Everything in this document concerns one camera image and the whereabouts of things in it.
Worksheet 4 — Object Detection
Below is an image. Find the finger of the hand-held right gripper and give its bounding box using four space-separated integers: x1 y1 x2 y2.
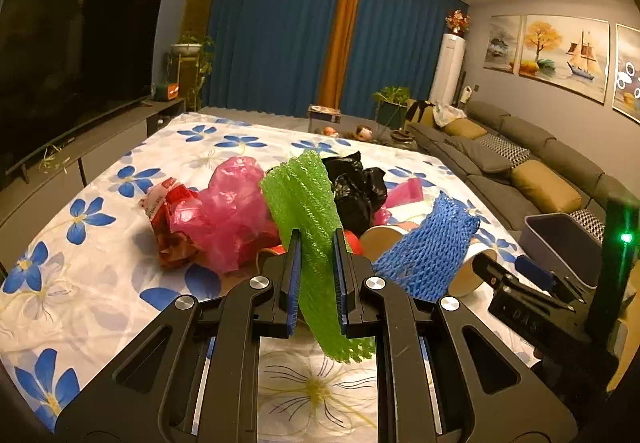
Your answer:
472 253 521 292
515 255 586 306

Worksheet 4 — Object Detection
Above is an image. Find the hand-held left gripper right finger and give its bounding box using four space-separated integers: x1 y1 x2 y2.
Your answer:
332 228 578 443

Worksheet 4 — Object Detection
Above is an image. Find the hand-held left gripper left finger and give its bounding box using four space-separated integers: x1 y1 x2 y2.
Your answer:
55 229 303 443

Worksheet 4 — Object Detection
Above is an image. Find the grey plastic bin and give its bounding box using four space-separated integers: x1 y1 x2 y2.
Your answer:
523 213 608 289

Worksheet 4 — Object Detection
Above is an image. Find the blue foam net sleeve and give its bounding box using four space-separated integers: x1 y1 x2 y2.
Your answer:
372 191 482 302

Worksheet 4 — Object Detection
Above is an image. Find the green foam net sleeve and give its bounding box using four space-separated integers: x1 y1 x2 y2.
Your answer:
260 149 376 364

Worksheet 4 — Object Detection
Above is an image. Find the red wrapper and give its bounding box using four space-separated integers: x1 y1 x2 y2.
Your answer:
344 230 366 256

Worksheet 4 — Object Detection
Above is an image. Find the large patterned cushion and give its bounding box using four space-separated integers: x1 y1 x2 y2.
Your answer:
570 209 607 244

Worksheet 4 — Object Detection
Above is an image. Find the grey sofa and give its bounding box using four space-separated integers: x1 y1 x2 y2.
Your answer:
405 98 640 269

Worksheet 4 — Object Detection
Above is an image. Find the large mustard cushion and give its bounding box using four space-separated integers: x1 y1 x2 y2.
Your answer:
511 159 583 214

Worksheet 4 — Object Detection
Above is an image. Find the black plastic bag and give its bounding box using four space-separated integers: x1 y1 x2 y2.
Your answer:
321 151 388 236

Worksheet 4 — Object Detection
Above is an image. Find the pink plastic bag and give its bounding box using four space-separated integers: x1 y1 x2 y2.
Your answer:
169 155 283 274

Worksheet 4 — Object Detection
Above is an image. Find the pink flat packet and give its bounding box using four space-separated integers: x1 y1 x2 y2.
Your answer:
372 177 425 226

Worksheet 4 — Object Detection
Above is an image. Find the dark grey cushion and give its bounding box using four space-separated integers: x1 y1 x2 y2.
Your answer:
445 135 513 174

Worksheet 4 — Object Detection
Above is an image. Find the small patterned cushion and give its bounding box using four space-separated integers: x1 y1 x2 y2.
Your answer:
475 133 531 168

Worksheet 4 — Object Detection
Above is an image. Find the small mustard cushion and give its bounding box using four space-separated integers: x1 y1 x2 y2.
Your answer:
442 118 488 140

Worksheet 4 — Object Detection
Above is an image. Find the red and white plastic bag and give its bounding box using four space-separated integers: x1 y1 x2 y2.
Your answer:
139 178 211 269

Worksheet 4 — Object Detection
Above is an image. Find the dark coffee table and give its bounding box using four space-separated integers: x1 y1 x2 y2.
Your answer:
300 115 428 152

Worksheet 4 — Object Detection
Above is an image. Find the brown bowl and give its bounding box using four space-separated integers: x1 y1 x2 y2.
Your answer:
390 129 418 150

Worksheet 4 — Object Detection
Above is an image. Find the white cloth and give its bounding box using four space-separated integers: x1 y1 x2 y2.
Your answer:
432 104 468 128

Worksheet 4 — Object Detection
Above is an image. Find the flat box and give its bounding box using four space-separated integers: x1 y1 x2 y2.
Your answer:
307 105 343 124

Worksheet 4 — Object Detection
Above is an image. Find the leafy plant in green pot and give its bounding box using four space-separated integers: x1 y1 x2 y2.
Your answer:
371 85 413 128

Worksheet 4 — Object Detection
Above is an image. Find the blue floral blanket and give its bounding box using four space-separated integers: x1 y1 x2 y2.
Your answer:
0 115 541 443

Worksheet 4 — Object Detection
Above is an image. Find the white standing air conditioner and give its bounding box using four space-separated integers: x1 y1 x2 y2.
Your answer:
429 34 466 106

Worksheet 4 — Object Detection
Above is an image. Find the large sailboat painting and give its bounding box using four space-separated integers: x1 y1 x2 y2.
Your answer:
517 14 611 104

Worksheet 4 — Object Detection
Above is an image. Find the purple framed painting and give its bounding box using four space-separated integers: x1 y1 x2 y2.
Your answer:
611 23 640 118

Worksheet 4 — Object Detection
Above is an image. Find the small landscape painting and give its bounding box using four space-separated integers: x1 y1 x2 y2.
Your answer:
483 14 523 74

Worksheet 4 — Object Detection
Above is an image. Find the plant stand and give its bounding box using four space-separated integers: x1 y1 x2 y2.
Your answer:
176 55 202 112

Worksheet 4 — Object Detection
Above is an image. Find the grey television cabinet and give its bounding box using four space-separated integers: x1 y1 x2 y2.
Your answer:
0 98 188 244

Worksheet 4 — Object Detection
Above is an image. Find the blue curtain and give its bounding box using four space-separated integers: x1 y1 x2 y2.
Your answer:
340 0 468 128
202 0 346 111

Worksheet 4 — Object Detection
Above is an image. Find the orange curtain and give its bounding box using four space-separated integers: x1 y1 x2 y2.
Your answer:
317 0 366 111

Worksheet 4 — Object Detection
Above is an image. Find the orange flower arrangement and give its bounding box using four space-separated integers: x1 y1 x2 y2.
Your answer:
445 9 471 36

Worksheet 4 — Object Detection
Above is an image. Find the trailing potted plant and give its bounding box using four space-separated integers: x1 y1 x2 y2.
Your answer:
167 33 216 108

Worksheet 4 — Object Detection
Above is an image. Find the black flat television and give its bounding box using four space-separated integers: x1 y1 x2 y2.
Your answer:
0 0 162 191

